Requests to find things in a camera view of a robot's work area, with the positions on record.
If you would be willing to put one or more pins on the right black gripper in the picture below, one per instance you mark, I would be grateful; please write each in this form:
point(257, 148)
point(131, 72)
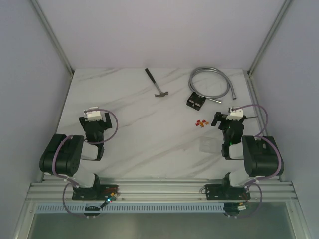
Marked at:
point(217, 117)

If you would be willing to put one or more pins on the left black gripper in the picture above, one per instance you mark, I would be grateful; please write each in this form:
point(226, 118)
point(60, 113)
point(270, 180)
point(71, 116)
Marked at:
point(95, 123)

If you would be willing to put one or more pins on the red and orange fuses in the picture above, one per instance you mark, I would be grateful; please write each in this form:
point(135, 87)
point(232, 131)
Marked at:
point(201, 123)

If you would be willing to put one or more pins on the black fuse box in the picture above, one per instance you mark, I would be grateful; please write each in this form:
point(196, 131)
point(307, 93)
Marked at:
point(195, 101)

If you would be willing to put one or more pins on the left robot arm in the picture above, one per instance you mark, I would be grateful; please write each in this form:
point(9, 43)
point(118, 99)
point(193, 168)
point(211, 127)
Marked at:
point(63, 155)

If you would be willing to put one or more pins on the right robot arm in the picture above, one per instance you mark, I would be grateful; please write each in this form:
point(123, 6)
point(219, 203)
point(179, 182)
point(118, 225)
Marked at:
point(260, 156)

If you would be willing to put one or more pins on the clear plastic fuse box cover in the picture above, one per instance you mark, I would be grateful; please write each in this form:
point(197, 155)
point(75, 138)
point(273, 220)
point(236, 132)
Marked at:
point(209, 145)

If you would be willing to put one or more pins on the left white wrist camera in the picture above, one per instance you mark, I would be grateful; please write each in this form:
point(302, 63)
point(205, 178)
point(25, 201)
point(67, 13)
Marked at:
point(93, 114)

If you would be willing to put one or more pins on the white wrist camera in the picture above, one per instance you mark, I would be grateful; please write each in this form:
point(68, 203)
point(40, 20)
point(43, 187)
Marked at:
point(93, 114)
point(235, 115)

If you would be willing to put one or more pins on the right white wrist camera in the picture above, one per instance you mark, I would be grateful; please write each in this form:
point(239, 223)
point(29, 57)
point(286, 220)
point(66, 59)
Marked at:
point(235, 115)

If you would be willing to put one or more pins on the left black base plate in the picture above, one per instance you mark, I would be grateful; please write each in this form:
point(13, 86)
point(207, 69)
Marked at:
point(96, 193)

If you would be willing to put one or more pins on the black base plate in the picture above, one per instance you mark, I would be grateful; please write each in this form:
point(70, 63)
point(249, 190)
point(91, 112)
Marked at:
point(96, 193)
point(219, 192)

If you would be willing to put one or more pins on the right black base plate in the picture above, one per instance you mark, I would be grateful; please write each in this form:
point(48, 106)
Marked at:
point(219, 192)

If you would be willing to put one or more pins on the aluminium mounting rail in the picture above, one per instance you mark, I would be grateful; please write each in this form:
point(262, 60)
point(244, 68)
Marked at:
point(162, 190)

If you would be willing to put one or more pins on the grey slotted cable duct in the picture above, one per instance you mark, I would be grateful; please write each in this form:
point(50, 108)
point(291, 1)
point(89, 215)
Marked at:
point(77, 208)

